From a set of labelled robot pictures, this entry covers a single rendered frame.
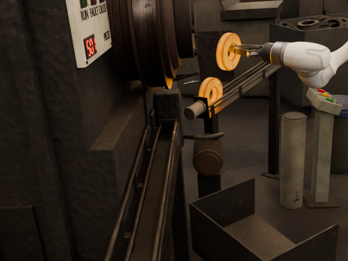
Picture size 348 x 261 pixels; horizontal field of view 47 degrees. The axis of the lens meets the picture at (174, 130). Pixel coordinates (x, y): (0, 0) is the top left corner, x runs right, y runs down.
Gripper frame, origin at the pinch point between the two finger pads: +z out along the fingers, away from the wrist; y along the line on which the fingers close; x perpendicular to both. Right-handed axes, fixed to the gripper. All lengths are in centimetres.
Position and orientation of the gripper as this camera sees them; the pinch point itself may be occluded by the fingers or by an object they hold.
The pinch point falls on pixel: (229, 47)
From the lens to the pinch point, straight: 172.5
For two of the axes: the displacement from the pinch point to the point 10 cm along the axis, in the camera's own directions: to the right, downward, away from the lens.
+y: 6.3, -3.4, 7.0
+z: -7.8, -2.2, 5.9
